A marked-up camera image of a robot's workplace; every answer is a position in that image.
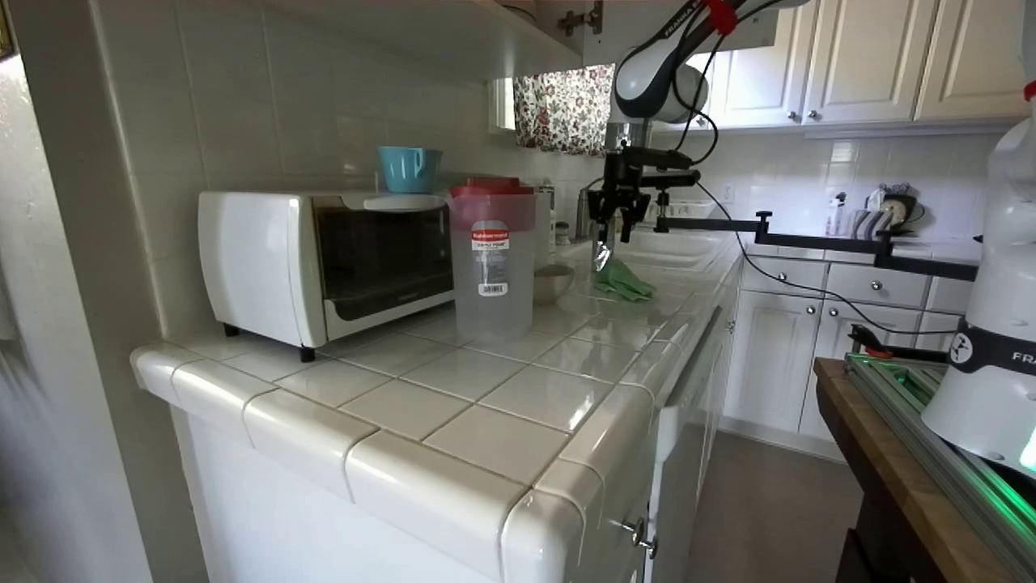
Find white base cabinets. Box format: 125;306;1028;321
719;256;981;462

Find metal cabinet latch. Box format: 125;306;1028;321
604;512;664;565

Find black camera on stand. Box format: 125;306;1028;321
647;168;705;237

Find black camera cable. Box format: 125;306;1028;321
693;179;965;340

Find blue cup white dots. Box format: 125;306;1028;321
372;141;446;199

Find white toaster oven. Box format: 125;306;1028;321
195;188;458;365

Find white wall cabinets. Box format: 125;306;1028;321
688;0;1028;139

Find dish rack with dishes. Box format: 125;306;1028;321
828;181;927;247

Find clear pitcher red lid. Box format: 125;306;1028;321
446;174;541;345

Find green microfibre towel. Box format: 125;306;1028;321
590;241;659;312

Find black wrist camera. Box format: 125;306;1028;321
601;147;703;179

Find aluminium rail green strip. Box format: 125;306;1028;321
841;349;1036;576

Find black red clamp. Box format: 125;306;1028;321
845;321;958;365

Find chrome kitchen faucet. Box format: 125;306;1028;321
569;174;607;247

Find wooden table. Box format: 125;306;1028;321
811;356;1036;583

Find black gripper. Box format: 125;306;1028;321
586;170;655;256

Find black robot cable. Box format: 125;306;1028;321
664;0;782;168

